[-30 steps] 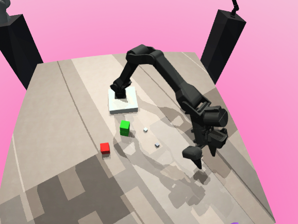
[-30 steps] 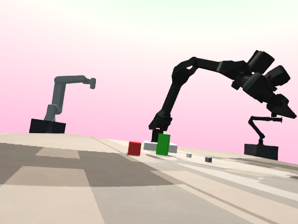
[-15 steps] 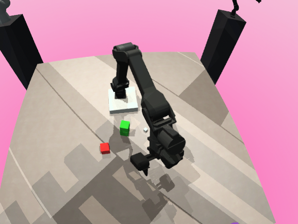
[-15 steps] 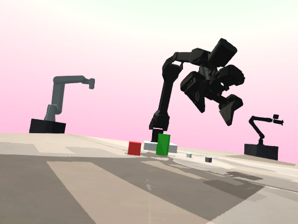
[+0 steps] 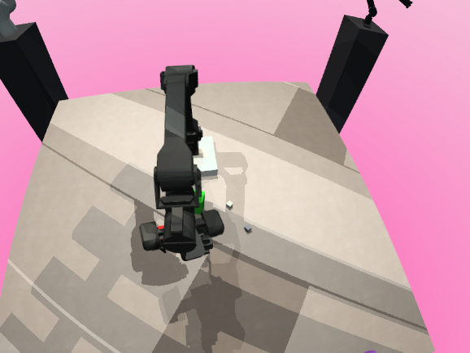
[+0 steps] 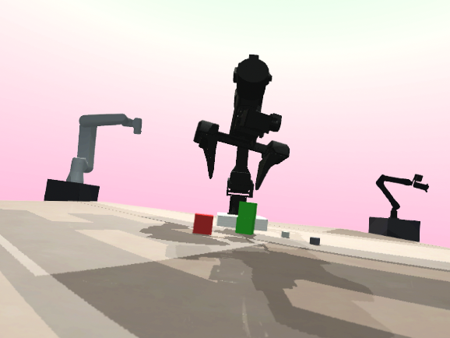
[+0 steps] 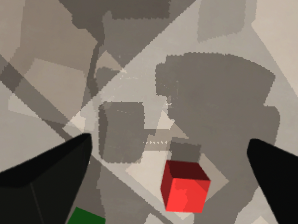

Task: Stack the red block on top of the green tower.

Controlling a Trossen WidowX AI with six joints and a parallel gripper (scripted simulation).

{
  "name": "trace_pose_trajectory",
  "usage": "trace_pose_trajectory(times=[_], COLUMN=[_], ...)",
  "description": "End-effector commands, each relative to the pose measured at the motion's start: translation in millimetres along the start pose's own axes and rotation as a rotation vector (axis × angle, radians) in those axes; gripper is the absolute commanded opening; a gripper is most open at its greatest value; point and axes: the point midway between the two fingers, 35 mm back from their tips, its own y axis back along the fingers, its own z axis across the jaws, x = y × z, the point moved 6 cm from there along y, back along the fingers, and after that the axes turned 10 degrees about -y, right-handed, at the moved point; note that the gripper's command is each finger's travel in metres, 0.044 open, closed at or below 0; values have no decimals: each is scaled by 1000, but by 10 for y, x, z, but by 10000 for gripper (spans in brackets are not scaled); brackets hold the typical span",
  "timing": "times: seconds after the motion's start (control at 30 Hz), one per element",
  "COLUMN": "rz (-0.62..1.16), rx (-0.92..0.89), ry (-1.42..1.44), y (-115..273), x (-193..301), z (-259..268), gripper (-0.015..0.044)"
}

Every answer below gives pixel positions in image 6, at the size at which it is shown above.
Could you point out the red block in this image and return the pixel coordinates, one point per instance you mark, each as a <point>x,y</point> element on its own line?
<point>203,224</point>

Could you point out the green block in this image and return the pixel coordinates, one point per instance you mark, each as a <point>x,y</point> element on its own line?
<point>245,226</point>
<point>247,210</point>

